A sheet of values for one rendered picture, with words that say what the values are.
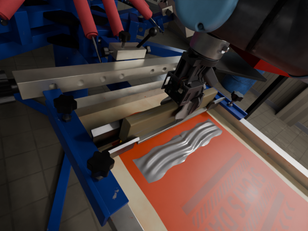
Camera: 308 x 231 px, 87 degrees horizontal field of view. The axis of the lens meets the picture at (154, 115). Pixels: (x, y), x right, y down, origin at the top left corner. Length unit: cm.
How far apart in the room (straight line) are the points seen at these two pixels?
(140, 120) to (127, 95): 18
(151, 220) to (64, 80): 39
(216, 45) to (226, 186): 36
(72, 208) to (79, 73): 104
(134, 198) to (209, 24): 34
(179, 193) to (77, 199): 104
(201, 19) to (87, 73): 36
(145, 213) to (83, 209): 101
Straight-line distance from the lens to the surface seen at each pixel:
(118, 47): 60
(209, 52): 36
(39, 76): 49
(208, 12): 23
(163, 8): 105
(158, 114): 40
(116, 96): 52
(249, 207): 53
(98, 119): 49
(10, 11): 80
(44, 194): 143
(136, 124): 36
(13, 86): 49
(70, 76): 49
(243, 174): 58
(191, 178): 46
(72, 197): 140
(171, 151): 47
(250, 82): 335
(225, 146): 60
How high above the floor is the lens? 132
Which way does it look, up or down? 42 degrees down
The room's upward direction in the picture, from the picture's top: 23 degrees clockwise
